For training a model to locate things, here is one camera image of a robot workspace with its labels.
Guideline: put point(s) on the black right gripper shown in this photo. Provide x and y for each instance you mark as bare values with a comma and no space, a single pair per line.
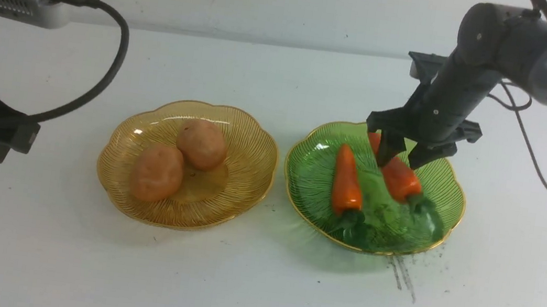
435,115

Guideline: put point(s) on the orange carrot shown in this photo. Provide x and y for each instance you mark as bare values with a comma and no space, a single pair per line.
405,188
346,198

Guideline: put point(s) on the tan potato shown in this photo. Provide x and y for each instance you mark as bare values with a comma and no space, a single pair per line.
157,173
202,144

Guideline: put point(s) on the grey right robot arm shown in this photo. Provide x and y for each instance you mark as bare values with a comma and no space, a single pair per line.
494,42

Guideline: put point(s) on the green ribbed plastic plate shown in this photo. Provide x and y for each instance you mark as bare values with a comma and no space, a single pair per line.
390,228

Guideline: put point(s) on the amber ribbed plastic plate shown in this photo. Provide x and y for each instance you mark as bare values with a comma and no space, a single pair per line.
205,198

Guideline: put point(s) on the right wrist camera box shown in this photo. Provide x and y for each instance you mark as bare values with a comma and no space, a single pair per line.
425,66

